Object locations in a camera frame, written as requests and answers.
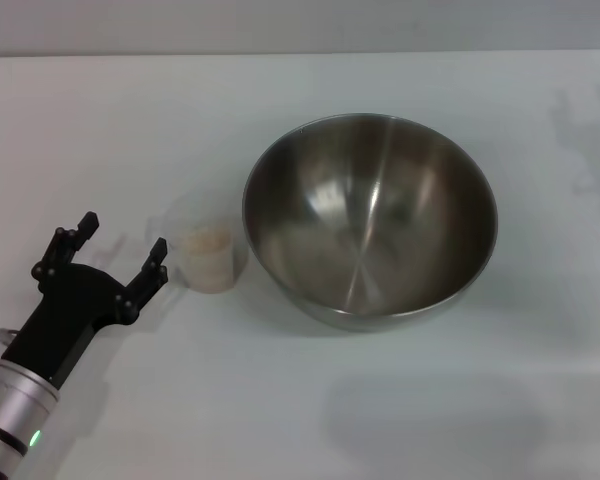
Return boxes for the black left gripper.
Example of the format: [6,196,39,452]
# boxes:
[1,212,170,390]

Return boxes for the white rice grains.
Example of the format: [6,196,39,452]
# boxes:
[179,225,231,294]

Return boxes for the clear plastic measuring cup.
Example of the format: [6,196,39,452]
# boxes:
[147,199,251,295]

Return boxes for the stainless steel mixing bowl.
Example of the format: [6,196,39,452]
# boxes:
[242,112,500,335]

